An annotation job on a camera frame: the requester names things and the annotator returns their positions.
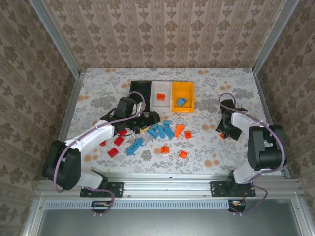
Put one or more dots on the aluminium frame post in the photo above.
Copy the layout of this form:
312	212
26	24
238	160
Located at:
273	37
58	39

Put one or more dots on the yellow plastic bin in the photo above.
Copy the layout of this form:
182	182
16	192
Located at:
182	88

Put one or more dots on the orange sloped lego brick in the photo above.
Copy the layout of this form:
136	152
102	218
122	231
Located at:
179	130

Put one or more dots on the white plastic bin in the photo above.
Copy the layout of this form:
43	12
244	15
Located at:
161	86

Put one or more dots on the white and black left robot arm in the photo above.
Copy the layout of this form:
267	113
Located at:
88	136

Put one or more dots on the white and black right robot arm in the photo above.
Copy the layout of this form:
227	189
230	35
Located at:
267	147

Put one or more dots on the red lego brick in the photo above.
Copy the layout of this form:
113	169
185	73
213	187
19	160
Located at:
123	132
103	143
113	152
119	140

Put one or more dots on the aluminium table side rail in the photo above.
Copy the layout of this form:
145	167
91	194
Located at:
66	123
264	103

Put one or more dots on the grey metal panel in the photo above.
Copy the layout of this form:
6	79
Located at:
160	223

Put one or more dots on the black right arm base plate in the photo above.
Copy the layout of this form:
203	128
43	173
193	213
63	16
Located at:
216	189

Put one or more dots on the black plastic bin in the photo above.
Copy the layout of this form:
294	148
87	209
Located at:
140	86

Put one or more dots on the blue sloped lego brick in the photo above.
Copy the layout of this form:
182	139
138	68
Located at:
181	102

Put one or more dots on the small electronics board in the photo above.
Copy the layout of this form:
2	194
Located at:
237	204
101	204

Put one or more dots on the aluminium mounting rail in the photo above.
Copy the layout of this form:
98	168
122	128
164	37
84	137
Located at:
167	184

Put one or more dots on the long blue lego plate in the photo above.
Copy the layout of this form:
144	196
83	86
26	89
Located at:
134	146

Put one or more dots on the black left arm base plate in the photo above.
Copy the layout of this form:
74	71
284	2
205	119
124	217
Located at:
115	189

